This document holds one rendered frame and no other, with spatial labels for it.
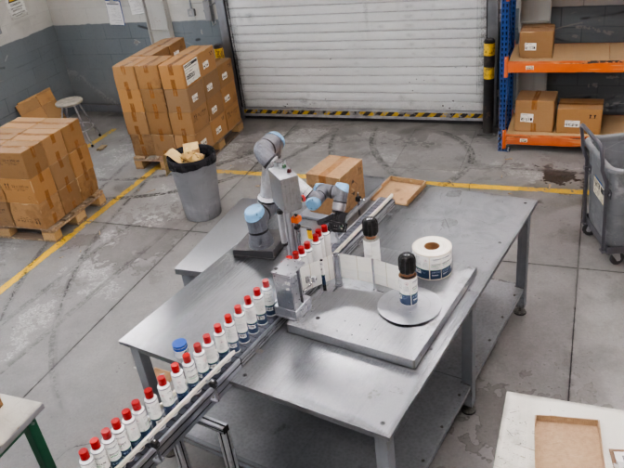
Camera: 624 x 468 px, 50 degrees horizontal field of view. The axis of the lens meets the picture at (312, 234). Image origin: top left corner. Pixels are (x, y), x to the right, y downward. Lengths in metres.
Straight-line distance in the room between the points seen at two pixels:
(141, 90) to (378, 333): 4.79
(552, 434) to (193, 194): 4.12
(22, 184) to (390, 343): 4.17
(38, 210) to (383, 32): 4.00
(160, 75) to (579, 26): 4.25
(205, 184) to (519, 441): 4.04
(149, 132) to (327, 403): 5.09
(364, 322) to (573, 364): 1.61
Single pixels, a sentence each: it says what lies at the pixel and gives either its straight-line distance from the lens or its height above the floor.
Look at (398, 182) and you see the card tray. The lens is 4.58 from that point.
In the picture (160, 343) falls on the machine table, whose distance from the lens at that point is 3.43.
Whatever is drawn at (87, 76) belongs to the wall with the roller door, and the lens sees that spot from 9.94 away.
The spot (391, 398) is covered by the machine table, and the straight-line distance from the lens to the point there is 2.90.
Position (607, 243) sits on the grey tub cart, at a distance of 5.22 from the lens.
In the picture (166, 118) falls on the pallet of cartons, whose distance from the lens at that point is 7.30.
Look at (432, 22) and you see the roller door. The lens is 7.51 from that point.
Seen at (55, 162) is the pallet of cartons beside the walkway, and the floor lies 0.64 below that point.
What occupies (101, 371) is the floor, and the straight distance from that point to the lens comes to 4.77.
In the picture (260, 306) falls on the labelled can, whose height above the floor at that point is 0.99.
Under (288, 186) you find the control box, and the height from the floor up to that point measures 1.43.
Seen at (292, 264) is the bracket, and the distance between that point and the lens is 3.21.
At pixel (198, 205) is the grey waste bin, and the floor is 0.18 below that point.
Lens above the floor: 2.84
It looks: 30 degrees down
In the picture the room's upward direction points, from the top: 8 degrees counter-clockwise
